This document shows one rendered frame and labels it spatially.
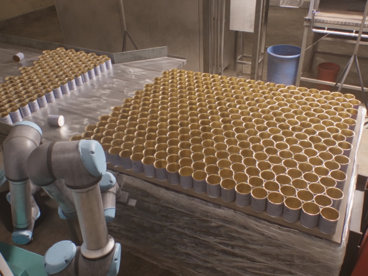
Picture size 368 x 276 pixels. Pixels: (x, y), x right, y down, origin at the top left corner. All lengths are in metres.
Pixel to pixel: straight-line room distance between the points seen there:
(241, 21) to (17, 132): 3.37
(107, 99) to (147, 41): 2.40
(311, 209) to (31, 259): 1.19
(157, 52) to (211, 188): 1.83
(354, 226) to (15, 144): 1.56
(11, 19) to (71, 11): 4.14
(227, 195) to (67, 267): 0.67
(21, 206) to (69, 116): 0.94
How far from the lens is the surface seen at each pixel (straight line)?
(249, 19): 4.28
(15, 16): 9.64
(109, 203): 1.38
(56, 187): 1.19
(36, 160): 1.06
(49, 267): 1.29
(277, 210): 1.39
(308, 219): 1.38
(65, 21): 5.67
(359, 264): 1.78
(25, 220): 1.56
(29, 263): 1.63
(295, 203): 1.43
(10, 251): 1.71
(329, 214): 1.42
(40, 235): 3.07
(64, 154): 1.02
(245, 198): 1.41
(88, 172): 1.02
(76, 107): 2.38
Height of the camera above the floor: 2.17
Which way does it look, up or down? 34 degrees down
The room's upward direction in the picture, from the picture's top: 2 degrees counter-clockwise
